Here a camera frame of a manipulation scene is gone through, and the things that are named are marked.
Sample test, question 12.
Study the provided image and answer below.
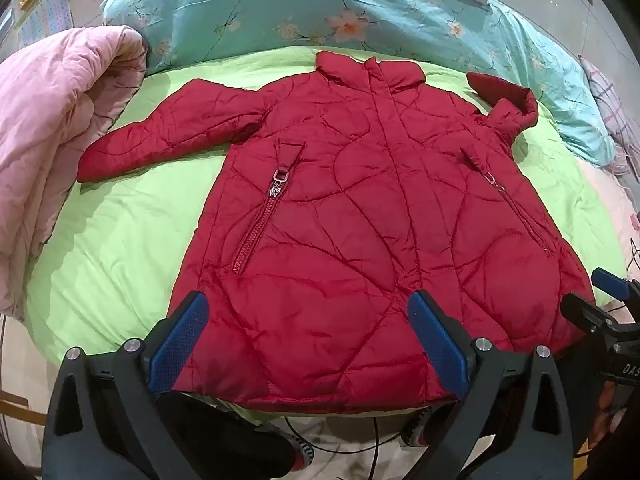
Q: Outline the red quilted jacket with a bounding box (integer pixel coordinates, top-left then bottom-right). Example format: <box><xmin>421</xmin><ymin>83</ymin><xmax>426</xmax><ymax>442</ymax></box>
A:
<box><xmin>76</xmin><ymin>51</ymin><xmax>597</xmax><ymax>416</ymax></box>

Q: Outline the black cable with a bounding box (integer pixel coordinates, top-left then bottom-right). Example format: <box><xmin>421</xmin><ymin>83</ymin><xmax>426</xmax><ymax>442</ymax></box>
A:
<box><xmin>282</xmin><ymin>411</ymin><xmax>382</xmax><ymax>480</ymax></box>

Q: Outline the green bed sheet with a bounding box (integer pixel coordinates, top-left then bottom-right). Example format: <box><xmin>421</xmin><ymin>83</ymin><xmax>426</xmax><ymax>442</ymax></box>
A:
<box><xmin>22</xmin><ymin>46</ymin><xmax>632</xmax><ymax>423</ymax></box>

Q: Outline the person's right hand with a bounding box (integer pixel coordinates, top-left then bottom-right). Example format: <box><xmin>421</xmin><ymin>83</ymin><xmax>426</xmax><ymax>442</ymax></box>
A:
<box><xmin>586</xmin><ymin>382</ymin><xmax>632</xmax><ymax>453</ymax></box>

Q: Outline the wooden furniture bar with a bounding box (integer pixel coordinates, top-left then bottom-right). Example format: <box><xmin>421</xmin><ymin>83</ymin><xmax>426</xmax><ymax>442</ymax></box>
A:
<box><xmin>0</xmin><ymin>391</ymin><xmax>45</xmax><ymax>413</ymax></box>

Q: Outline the pale pink sheet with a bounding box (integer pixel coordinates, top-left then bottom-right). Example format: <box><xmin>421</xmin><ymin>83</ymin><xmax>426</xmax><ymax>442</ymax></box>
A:
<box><xmin>575</xmin><ymin>157</ymin><xmax>640</xmax><ymax>273</ymax></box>

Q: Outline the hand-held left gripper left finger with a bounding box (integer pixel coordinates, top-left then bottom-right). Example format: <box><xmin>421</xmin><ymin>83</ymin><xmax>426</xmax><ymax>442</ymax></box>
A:
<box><xmin>42</xmin><ymin>291</ymin><xmax>213</xmax><ymax>480</ymax></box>

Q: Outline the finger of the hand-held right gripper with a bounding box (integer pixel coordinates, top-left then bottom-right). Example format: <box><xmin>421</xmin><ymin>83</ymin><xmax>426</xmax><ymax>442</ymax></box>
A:
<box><xmin>560</xmin><ymin>294</ymin><xmax>613</xmax><ymax>338</ymax></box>
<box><xmin>591</xmin><ymin>268</ymin><xmax>640</xmax><ymax>306</ymax></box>

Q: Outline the plaid cloth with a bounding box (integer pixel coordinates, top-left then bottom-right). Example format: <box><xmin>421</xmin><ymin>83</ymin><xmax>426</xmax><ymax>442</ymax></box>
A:
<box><xmin>577</xmin><ymin>54</ymin><xmax>640</xmax><ymax>177</ymax></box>

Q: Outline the pink quilt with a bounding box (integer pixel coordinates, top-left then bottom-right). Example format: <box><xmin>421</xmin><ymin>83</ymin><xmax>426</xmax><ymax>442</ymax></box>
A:
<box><xmin>0</xmin><ymin>25</ymin><xmax>149</xmax><ymax>325</ymax></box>

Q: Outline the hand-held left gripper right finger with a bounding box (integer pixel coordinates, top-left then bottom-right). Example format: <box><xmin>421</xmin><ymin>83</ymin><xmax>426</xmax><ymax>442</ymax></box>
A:
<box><xmin>397</xmin><ymin>289</ymin><xmax>587</xmax><ymax>480</ymax></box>

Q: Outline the teal floral quilt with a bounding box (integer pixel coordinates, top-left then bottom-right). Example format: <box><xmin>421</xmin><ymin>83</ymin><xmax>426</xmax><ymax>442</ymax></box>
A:
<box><xmin>99</xmin><ymin>0</ymin><xmax>617</xmax><ymax>167</ymax></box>

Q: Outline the striped slipper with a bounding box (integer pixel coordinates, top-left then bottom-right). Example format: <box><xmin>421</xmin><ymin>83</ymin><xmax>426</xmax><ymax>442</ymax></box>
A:
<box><xmin>277</xmin><ymin>424</ymin><xmax>317</xmax><ymax>473</ymax></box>
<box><xmin>399</xmin><ymin>406</ymin><xmax>437</xmax><ymax>447</ymax></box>

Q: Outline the person's black trouser leg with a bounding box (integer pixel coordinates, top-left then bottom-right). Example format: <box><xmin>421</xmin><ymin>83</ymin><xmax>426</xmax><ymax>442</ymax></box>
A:
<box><xmin>167</xmin><ymin>394</ymin><xmax>301</xmax><ymax>480</ymax></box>

